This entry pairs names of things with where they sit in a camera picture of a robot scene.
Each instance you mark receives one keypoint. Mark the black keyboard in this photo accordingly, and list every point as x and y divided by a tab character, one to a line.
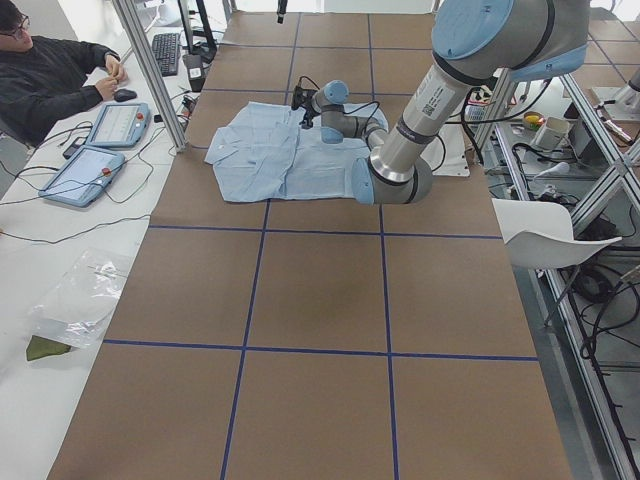
166	49

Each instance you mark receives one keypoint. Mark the black phone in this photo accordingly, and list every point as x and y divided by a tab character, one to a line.
73	148

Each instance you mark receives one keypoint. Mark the olive green cloth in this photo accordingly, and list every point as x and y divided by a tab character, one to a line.
39	347

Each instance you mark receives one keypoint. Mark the upper blue teach pendant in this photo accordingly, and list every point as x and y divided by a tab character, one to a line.
119	125

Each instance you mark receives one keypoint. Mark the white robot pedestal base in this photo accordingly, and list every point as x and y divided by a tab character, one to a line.
446	155

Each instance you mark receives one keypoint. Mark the black computer mouse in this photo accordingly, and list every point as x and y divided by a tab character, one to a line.
123	95

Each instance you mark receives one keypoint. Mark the person in black sweater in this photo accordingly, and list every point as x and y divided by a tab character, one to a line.
45	80

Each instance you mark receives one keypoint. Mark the light blue button shirt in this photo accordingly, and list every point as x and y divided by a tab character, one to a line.
264	153

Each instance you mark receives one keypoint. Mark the white plastic chair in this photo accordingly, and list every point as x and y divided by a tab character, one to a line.
539	235

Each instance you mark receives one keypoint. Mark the lower blue teach pendant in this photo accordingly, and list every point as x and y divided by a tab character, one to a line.
84	176

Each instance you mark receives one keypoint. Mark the clear plastic bag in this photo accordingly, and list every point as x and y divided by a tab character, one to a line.
75	311

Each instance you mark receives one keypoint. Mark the aluminium frame post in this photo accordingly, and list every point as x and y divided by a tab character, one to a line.
126	12

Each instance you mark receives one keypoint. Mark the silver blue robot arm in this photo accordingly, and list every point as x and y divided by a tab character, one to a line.
534	40

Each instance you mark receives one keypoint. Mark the blue teach pendant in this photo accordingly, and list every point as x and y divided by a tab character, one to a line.
119	125
84	176

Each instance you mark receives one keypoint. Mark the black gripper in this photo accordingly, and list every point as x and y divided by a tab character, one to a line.
281	14
308	111

